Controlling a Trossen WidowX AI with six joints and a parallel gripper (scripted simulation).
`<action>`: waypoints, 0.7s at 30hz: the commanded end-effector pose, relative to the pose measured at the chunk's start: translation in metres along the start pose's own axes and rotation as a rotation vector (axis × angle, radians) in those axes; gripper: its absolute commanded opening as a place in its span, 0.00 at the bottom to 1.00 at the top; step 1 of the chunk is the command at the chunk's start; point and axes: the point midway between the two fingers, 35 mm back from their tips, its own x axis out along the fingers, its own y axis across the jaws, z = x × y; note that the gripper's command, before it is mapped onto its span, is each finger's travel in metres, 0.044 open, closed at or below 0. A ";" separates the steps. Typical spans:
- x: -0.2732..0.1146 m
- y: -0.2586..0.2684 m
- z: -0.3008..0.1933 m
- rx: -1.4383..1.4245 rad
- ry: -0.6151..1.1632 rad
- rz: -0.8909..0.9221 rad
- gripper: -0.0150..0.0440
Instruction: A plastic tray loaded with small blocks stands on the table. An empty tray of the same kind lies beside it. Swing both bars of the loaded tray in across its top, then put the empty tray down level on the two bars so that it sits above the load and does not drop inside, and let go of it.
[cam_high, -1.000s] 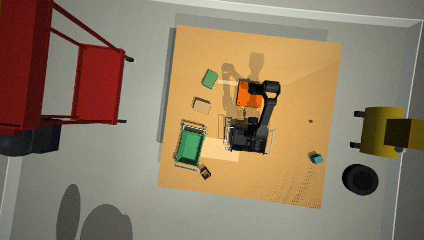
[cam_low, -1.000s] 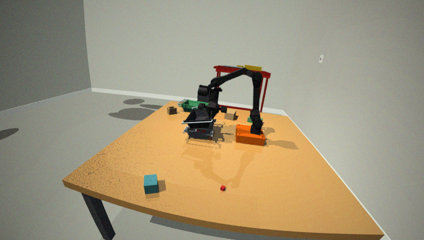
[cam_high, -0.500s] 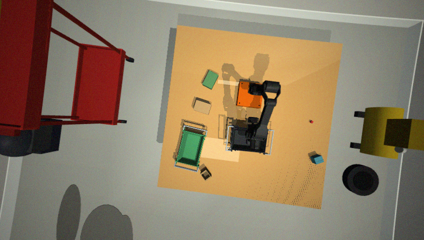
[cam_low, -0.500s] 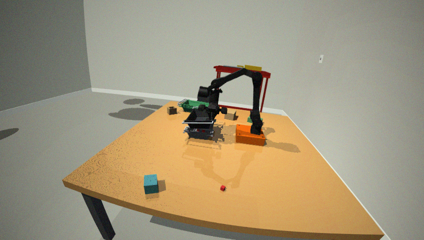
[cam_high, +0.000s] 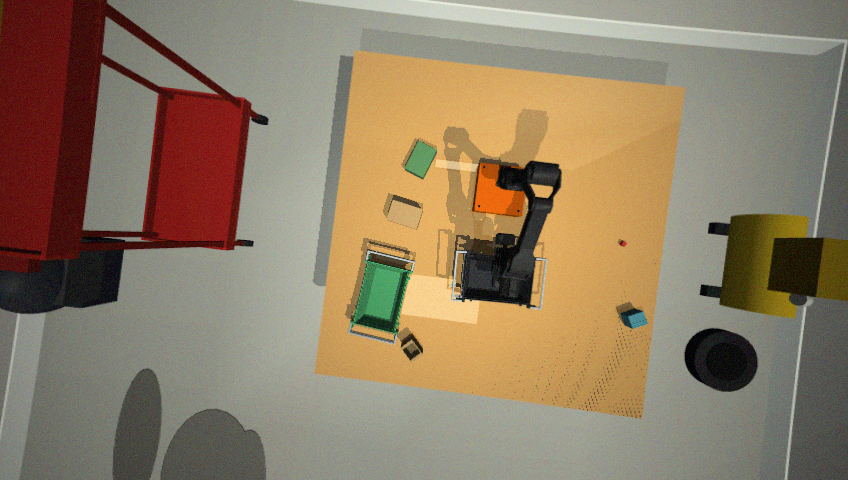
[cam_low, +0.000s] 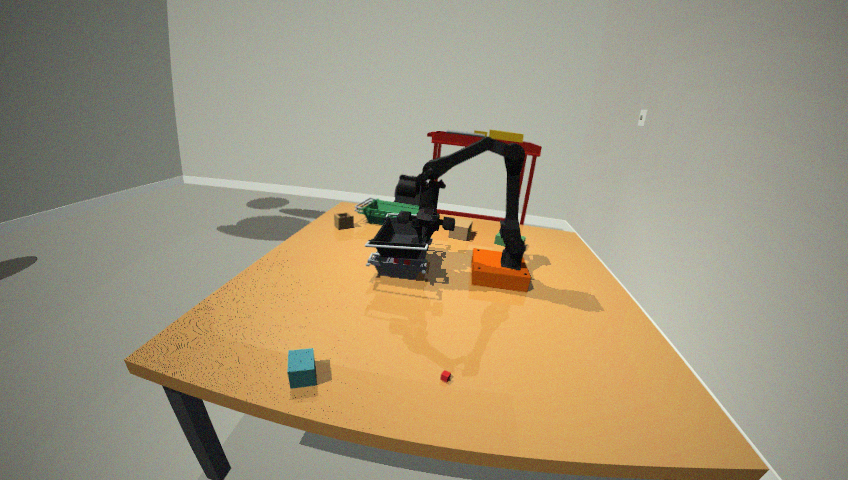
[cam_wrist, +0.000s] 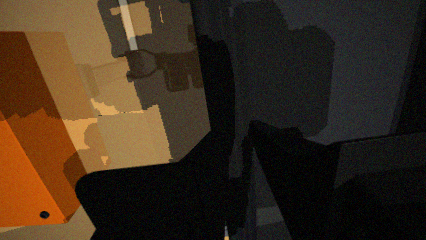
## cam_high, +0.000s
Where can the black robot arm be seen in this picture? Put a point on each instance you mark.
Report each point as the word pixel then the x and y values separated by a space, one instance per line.
pixel 519 263

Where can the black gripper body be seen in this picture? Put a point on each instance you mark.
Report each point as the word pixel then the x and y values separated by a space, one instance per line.
pixel 501 239

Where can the green rectangular block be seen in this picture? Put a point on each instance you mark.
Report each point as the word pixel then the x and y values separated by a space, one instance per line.
pixel 420 160

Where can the small teal cube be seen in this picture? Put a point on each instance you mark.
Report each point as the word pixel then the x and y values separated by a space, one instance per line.
pixel 634 318

